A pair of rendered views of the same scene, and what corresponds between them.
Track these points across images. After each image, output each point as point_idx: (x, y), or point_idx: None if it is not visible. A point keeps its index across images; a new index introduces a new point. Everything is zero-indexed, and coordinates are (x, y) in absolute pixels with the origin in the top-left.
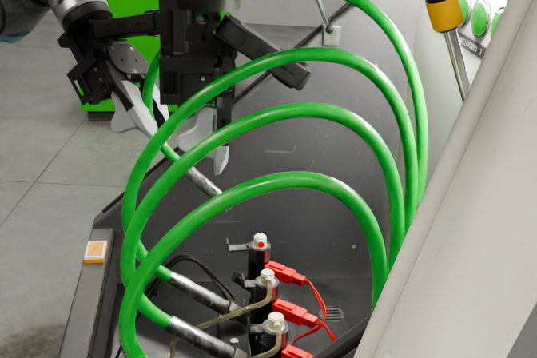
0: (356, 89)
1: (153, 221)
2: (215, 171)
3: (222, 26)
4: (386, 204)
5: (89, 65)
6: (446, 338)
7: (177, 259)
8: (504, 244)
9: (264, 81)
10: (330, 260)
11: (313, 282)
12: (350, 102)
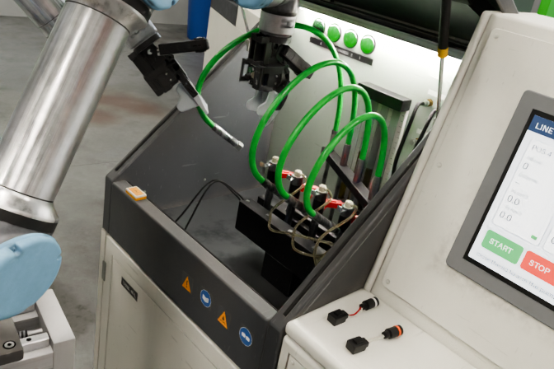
0: None
1: (148, 171)
2: (267, 123)
3: (285, 50)
4: (268, 142)
5: (162, 71)
6: (469, 148)
7: (208, 183)
8: (488, 118)
9: (216, 74)
10: (239, 180)
11: (232, 195)
12: None
